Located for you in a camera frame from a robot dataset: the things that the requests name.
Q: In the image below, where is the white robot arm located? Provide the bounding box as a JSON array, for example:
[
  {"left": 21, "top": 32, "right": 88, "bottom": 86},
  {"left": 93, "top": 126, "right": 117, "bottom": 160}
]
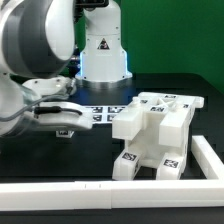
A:
[{"left": 0, "top": 0, "right": 132, "bottom": 137}]

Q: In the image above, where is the flat white chair back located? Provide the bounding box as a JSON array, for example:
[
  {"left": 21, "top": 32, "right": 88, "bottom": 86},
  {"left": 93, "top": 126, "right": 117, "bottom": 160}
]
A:
[{"left": 88, "top": 105, "right": 125, "bottom": 125}]

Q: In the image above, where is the white obstacle fence wall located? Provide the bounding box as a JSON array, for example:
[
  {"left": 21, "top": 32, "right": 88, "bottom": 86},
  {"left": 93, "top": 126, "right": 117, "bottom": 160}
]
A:
[{"left": 0, "top": 135, "right": 224, "bottom": 211}]

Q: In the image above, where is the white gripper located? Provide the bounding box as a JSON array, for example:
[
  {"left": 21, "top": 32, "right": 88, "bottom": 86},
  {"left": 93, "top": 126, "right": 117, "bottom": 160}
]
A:
[{"left": 23, "top": 76, "right": 93, "bottom": 131}]

